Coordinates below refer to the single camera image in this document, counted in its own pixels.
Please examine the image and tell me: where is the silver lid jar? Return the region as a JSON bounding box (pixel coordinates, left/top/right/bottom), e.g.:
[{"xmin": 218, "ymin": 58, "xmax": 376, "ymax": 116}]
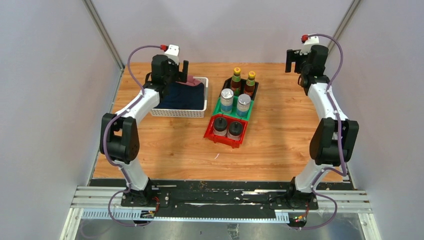
[
  {"xmin": 236, "ymin": 93, "xmax": 252, "ymax": 118},
  {"xmin": 220, "ymin": 88, "xmax": 234, "ymax": 114}
]

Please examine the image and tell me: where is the yellow cap sauce bottle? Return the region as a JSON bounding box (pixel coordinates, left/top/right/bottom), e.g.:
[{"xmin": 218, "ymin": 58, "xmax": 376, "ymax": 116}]
[
  {"xmin": 243, "ymin": 71, "xmax": 256, "ymax": 97},
  {"xmin": 230, "ymin": 67, "xmax": 242, "ymax": 96}
]

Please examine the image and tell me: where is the black cap shaker front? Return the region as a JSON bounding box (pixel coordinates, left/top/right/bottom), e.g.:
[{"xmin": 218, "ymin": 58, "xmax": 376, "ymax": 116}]
[{"xmin": 212, "ymin": 117, "xmax": 228, "ymax": 137}]

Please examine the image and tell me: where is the black cap shaker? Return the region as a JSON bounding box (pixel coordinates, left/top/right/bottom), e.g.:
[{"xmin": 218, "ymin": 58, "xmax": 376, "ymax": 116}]
[
  {"xmin": 226, "ymin": 121, "xmax": 244, "ymax": 141},
  {"xmin": 212, "ymin": 117, "xmax": 228, "ymax": 137}
]

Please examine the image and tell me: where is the silver lid jar back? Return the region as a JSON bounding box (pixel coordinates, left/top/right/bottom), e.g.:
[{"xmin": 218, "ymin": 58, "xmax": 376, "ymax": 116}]
[{"xmin": 236, "ymin": 93, "xmax": 252, "ymax": 118}]

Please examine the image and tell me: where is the black cap shaker back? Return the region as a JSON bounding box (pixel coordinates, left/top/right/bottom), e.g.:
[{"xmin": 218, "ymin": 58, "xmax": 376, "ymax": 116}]
[{"xmin": 226, "ymin": 121, "xmax": 244, "ymax": 141}]

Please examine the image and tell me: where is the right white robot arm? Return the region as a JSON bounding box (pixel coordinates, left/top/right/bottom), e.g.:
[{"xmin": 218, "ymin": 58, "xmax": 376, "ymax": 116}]
[{"xmin": 285, "ymin": 44, "xmax": 359, "ymax": 209}]

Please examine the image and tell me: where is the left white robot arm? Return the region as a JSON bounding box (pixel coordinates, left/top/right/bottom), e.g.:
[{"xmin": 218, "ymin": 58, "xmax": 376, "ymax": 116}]
[{"xmin": 100, "ymin": 54, "xmax": 189, "ymax": 207}]

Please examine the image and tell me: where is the pink cloth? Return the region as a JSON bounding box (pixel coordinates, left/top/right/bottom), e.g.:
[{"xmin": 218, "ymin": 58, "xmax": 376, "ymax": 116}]
[{"xmin": 185, "ymin": 75, "xmax": 202, "ymax": 87}]

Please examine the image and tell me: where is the dark blue cloth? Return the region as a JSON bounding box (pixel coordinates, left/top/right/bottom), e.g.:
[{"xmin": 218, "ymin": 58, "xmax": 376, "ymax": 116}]
[{"xmin": 156, "ymin": 82, "xmax": 205, "ymax": 110}]

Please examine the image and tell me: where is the white plastic basket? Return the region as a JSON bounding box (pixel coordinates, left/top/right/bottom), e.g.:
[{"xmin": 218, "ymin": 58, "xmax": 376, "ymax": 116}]
[{"xmin": 150, "ymin": 76, "xmax": 209, "ymax": 118}]

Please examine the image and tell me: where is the green plastic bin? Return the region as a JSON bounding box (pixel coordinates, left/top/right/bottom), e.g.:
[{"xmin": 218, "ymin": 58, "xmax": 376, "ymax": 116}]
[{"xmin": 212, "ymin": 96, "xmax": 254, "ymax": 121}]

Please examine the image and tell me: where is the red plastic bin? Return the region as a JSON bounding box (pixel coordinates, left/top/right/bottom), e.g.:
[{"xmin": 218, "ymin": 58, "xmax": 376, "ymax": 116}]
[{"xmin": 203, "ymin": 114, "xmax": 248, "ymax": 149}]

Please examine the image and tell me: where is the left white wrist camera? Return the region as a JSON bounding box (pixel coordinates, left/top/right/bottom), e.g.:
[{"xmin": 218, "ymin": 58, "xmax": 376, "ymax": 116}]
[{"xmin": 164, "ymin": 44, "xmax": 180, "ymax": 66}]

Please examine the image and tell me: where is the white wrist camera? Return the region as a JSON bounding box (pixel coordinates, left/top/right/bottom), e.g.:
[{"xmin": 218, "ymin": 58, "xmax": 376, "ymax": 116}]
[
  {"xmin": 299, "ymin": 34, "xmax": 320, "ymax": 55},
  {"xmin": 164, "ymin": 44, "xmax": 180, "ymax": 66}
]

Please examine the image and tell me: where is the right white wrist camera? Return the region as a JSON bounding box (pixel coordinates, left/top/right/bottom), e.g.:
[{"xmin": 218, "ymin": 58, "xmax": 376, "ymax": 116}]
[{"xmin": 299, "ymin": 34, "xmax": 320, "ymax": 55}]

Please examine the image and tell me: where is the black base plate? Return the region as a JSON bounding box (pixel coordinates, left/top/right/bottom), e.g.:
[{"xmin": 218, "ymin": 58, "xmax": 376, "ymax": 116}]
[{"xmin": 89, "ymin": 178, "xmax": 355, "ymax": 220}]

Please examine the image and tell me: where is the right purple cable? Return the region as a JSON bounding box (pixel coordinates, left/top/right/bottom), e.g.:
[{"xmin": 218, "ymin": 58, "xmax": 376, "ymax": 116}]
[{"xmin": 306, "ymin": 33, "xmax": 348, "ymax": 231}]

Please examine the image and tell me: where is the aluminium rail frame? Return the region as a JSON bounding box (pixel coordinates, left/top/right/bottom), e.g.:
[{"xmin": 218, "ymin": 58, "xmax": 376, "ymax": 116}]
[{"xmin": 59, "ymin": 0, "xmax": 382, "ymax": 240}]

